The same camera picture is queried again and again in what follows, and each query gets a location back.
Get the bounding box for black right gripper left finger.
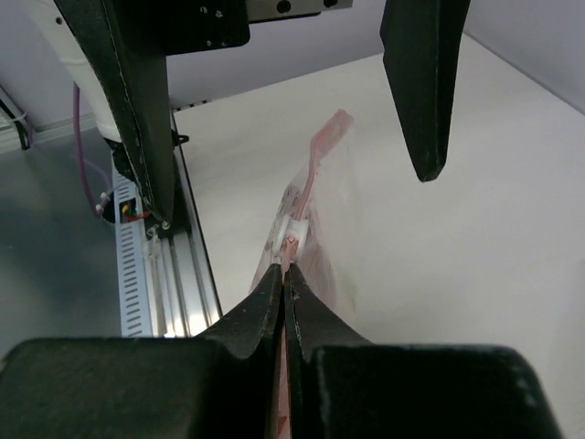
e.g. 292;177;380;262
1;265;282;438

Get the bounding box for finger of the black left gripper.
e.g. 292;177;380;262
379;0;470;182
57;1;175;221

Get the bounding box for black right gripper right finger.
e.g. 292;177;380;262
283;266;561;438

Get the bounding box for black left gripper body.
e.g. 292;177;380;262
154;0;353;56

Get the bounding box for clear zip top bag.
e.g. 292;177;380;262
251;110;366;438

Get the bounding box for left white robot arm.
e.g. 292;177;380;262
24;1;470;221

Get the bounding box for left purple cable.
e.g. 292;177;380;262
72;84;113;216

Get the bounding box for aluminium mounting rail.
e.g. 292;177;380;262
144;118;223;338

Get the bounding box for white slotted cable duct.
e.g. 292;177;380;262
112;171;153;337

